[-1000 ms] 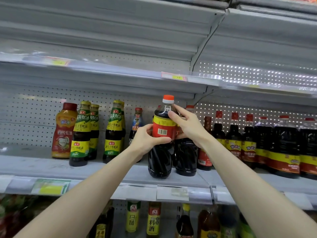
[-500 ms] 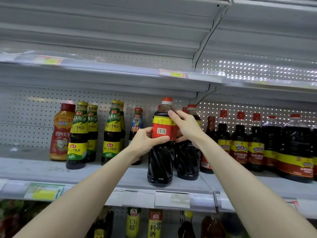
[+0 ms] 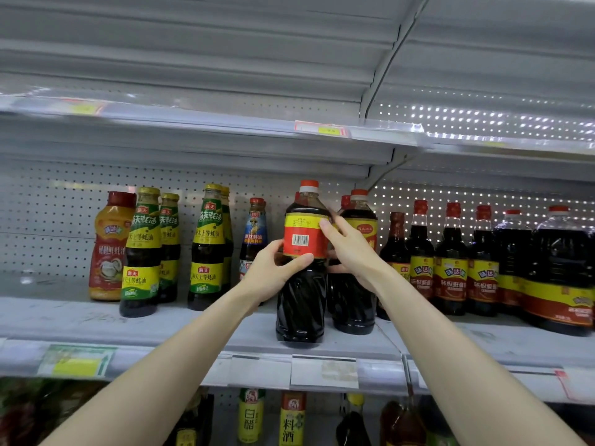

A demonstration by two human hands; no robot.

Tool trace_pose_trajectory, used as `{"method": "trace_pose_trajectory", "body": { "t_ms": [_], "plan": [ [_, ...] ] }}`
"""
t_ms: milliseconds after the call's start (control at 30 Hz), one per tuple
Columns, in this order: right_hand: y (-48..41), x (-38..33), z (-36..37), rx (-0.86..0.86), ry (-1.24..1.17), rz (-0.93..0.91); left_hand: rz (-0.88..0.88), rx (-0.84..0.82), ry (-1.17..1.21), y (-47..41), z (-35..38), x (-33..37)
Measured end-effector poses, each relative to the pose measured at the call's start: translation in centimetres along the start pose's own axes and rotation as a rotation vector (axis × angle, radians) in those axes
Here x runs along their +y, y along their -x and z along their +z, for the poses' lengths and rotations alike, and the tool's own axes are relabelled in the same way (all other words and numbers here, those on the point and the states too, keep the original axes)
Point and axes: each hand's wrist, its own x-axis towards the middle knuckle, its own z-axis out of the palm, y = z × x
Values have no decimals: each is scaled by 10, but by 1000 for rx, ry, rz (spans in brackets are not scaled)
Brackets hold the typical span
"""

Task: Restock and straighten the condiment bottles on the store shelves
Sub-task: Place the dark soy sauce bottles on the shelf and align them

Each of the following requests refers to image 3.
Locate person's left hand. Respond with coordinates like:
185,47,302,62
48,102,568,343
237,238,315,308

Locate person's right hand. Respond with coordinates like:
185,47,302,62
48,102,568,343
318,215,392,294

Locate soy sauce bottle red cap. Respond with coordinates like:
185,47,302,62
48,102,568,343
327,188,381,336
275,179,332,344

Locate white metal store shelving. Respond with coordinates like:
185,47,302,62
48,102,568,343
0,0,595,446

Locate person's right forearm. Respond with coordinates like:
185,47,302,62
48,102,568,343
370,266,587,446

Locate person's left forearm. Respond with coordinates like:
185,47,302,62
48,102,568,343
42,285,271,446

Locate row of dark red-capped bottles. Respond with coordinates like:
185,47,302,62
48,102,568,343
376,198,595,337

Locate blue label dark bottle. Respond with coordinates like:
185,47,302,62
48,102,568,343
238,196,271,279

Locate yellow-capped green label bottle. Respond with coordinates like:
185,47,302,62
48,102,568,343
119,186,162,318
188,183,226,312
156,191,182,304
219,185,236,294

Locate small pink yellow price tag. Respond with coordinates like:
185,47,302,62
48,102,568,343
294,120,353,139

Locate amber bottle yellow red label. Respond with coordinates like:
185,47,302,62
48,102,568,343
279,390,309,446

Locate dark bottle orange label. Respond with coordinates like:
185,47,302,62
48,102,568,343
335,393,373,446

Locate large amber cooking wine jug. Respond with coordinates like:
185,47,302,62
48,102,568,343
379,395,429,446

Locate dark bottle with green label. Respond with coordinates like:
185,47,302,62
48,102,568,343
423,408,452,446

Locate yellow green price tag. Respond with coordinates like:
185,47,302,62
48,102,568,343
37,343,118,380

